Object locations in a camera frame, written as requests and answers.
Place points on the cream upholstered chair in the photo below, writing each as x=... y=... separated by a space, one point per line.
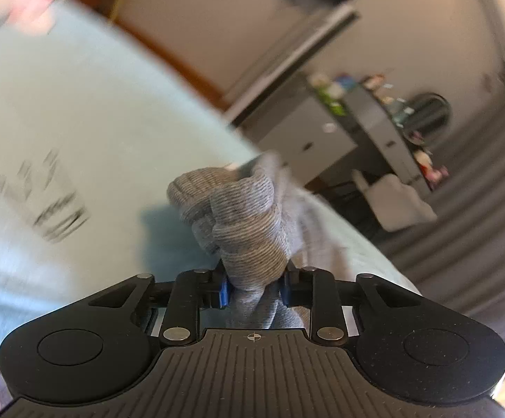
x=400 y=202

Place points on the stuffed toy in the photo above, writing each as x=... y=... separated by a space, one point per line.
x=426 y=159

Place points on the grey nightstand cabinet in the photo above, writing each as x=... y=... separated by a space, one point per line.
x=296 y=135

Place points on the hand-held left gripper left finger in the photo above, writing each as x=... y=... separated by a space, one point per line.
x=223 y=292

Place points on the grey knitted sock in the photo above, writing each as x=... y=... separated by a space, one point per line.
x=248 y=226

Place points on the blue and white box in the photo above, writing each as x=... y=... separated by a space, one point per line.
x=344 y=83

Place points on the round mirror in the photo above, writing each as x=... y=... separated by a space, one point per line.
x=428 y=115

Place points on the grey vanity desk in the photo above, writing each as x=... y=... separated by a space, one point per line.
x=378 y=126

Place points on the green item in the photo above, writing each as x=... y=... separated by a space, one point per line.
x=330 y=103

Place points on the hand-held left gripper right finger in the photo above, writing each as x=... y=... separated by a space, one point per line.
x=285 y=289

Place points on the grey curtain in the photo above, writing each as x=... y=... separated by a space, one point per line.
x=474 y=226

